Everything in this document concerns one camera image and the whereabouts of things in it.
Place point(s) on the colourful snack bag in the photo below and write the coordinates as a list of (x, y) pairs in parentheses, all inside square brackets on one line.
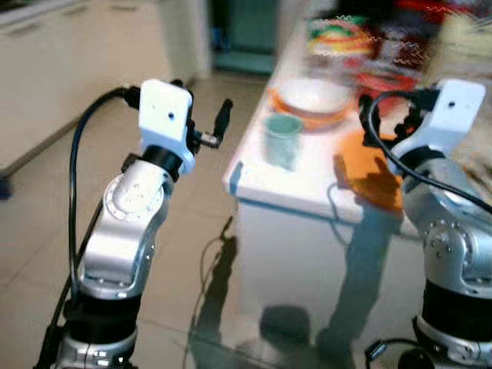
[(338, 38)]

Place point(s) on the orange plate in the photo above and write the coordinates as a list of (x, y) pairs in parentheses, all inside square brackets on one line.
[(307, 121)]

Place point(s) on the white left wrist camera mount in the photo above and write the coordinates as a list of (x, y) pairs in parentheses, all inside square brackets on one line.
[(164, 115)]

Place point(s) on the green cup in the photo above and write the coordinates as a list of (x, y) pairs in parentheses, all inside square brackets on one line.
[(283, 142)]

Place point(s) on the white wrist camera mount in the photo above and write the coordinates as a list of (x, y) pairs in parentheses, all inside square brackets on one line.
[(450, 115), (164, 115)]

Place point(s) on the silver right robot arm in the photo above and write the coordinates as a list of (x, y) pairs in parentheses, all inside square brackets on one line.
[(453, 246)]

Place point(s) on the red packet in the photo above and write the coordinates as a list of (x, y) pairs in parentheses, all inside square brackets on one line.
[(384, 81)]

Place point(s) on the cream kitchen cabinet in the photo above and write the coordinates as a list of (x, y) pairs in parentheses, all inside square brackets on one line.
[(84, 69)]

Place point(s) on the white table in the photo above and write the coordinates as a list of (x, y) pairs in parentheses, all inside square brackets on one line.
[(307, 184)]

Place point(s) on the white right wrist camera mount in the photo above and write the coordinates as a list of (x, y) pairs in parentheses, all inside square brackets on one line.
[(450, 115)]

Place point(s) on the beige bag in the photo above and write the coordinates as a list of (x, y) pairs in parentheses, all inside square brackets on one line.
[(465, 46)]

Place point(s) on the orange placemat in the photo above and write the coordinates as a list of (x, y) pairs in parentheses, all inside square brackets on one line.
[(369, 173)]

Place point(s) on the white bowl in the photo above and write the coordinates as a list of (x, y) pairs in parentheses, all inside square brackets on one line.
[(314, 96)]

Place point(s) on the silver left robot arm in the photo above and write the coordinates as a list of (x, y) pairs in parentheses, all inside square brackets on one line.
[(127, 231)]

